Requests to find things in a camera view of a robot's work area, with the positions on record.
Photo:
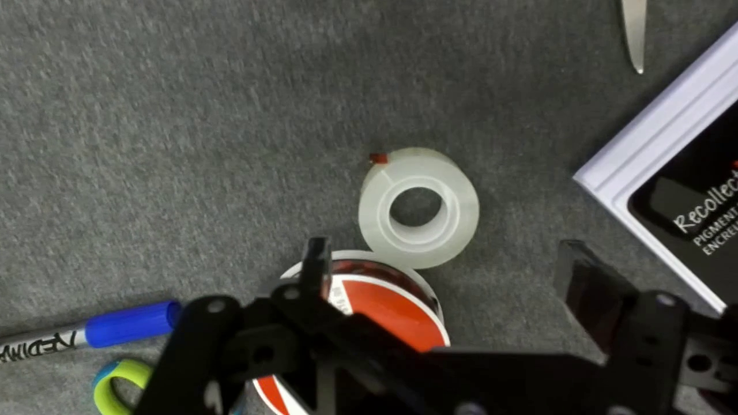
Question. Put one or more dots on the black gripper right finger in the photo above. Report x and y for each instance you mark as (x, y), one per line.
(653, 338)

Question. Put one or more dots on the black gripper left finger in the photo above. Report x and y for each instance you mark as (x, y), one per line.
(231, 346)

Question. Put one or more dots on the white tape roll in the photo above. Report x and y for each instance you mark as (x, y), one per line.
(445, 232)

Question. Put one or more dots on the blue capped marker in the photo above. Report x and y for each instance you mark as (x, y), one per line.
(123, 323)

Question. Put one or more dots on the red and white ribbon spool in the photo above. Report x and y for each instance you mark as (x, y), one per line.
(399, 315)

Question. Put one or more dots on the large blue green scissors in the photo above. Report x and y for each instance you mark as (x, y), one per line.
(634, 36)

